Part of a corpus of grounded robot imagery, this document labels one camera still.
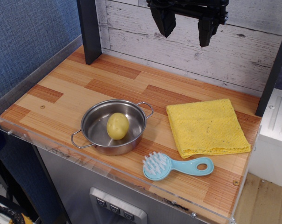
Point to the yellow toy potato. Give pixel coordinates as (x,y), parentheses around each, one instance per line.
(117,126)

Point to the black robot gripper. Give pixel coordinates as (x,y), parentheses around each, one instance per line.
(210,13)

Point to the dark left post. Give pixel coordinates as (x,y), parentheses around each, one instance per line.
(89,30)

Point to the folded yellow cloth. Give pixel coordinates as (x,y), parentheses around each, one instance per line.
(206,128)

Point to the dark right post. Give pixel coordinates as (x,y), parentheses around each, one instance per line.
(270,21)

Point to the silver button control panel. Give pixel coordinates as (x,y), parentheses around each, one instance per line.
(103,200)

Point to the white side cabinet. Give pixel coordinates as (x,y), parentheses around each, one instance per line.
(266,158)

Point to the clear acrylic guard rail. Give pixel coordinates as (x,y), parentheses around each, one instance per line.
(47,109)

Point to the small steel pan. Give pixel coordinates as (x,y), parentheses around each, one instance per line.
(93,126)

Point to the black and yellow bag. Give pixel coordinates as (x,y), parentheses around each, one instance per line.
(14,216)

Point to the dark post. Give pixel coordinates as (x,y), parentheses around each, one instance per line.
(270,21)
(89,30)

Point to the light blue scrub brush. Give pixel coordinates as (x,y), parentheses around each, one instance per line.
(157,166)

